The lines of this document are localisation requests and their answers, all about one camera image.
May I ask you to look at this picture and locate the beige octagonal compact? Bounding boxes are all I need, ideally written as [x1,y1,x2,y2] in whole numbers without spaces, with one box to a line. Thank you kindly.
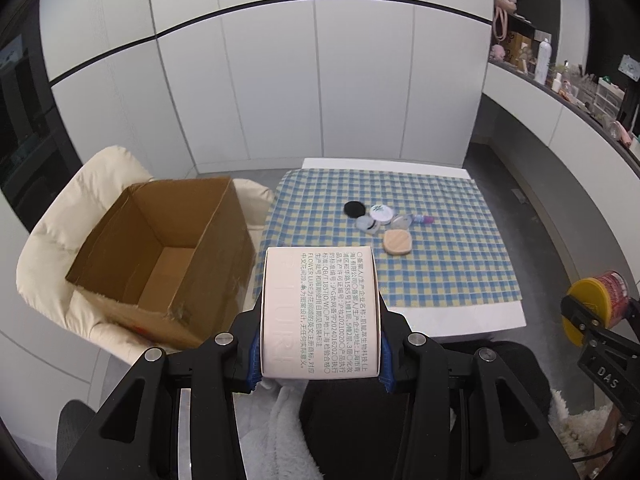
[381,230,413,255]

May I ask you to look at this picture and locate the cream padded chair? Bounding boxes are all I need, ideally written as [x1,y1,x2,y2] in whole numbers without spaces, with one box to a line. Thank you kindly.
[16,146,276,366]

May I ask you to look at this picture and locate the pinkish white printed box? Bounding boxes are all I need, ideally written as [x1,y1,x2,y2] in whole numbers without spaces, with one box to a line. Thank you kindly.
[261,246,387,380]

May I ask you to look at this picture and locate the blue yellow checked tablecloth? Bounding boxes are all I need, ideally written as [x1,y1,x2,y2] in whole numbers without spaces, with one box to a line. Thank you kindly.
[257,167,522,309]

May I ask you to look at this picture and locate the person's right forearm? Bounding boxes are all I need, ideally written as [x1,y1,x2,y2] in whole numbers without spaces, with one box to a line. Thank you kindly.
[596,405,623,461]

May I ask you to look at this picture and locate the brown cardboard box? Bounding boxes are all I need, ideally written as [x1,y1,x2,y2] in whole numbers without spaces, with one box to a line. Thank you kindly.
[65,176,257,352]

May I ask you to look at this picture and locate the brown paw print box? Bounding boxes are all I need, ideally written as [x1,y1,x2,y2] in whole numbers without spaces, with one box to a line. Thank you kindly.
[502,30,536,63]

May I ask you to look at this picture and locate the clear drawer organizer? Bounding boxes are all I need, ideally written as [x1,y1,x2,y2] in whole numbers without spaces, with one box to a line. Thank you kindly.
[592,80,626,116]

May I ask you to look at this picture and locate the dark glass door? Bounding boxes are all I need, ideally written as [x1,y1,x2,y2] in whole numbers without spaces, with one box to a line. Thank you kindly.
[0,35,83,233]

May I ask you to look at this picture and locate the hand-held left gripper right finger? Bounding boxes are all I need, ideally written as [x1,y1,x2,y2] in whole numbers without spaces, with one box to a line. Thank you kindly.
[377,305,583,480]

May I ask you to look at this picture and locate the person's white fleece robe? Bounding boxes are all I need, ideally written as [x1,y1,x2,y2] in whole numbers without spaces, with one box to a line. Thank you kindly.
[240,377,618,480]

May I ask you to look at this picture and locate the pink plush toy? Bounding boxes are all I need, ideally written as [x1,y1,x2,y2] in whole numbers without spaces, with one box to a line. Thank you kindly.
[492,0,521,43]

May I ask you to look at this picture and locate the tall white spray bottle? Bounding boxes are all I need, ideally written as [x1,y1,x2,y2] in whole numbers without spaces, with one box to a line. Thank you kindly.
[535,37,552,86]

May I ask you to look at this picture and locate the white panelled wardrobe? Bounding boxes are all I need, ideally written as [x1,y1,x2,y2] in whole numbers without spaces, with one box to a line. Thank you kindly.
[40,0,496,171]

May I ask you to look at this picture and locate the person's black pants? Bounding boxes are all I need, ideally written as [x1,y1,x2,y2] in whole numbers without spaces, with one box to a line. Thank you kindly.
[299,340,551,480]

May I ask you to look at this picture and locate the red can with yellow lid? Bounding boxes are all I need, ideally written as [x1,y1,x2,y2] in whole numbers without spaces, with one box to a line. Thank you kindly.
[567,271,632,348]

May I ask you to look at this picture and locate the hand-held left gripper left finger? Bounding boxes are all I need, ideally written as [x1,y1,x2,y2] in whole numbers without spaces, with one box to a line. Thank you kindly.
[57,305,266,480]

